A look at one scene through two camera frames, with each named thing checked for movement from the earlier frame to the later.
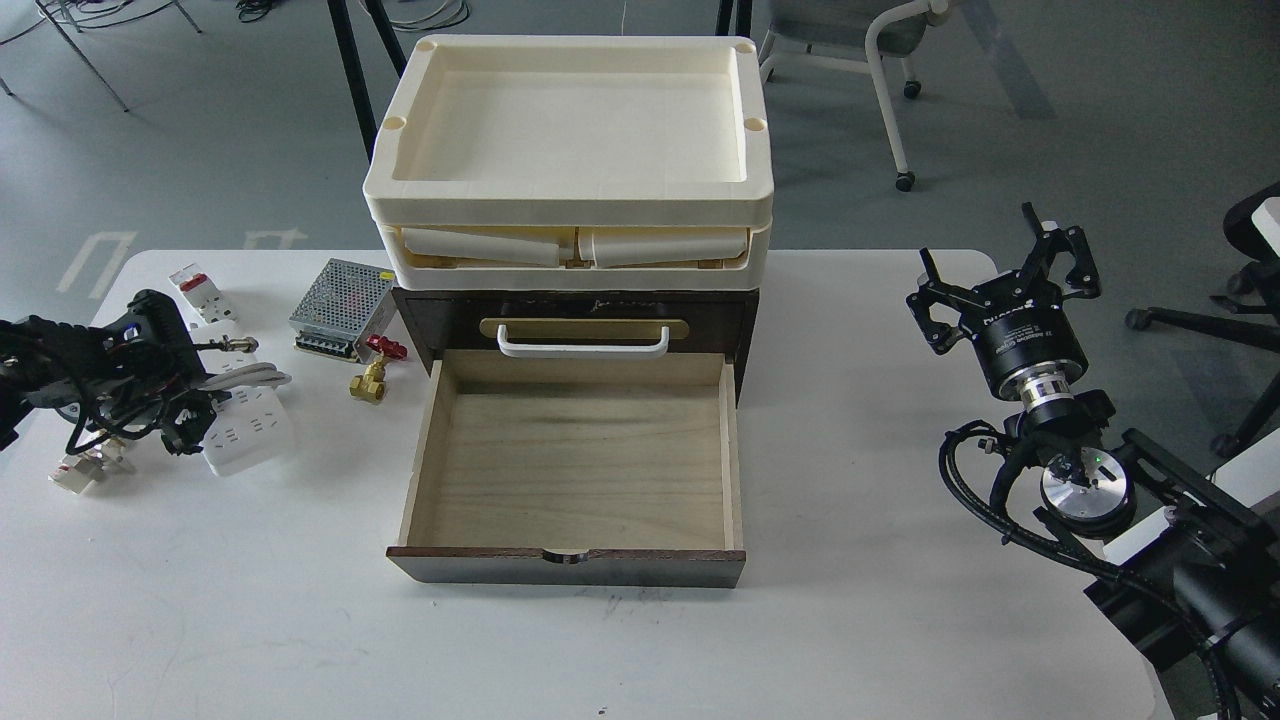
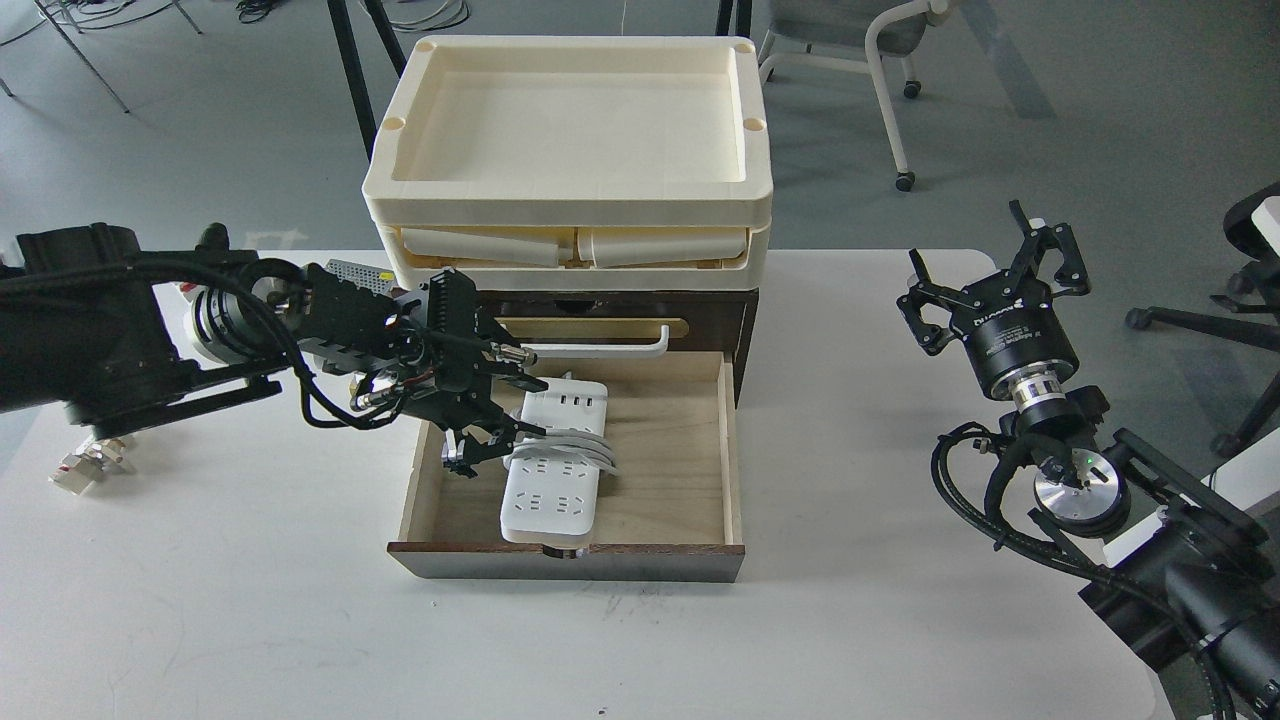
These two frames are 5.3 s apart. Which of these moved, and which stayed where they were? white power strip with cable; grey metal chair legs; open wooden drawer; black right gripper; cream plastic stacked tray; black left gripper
Moved: white power strip with cable; black left gripper
Stayed: open wooden drawer; black right gripper; grey metal chair legs; cream plastic stacked tray
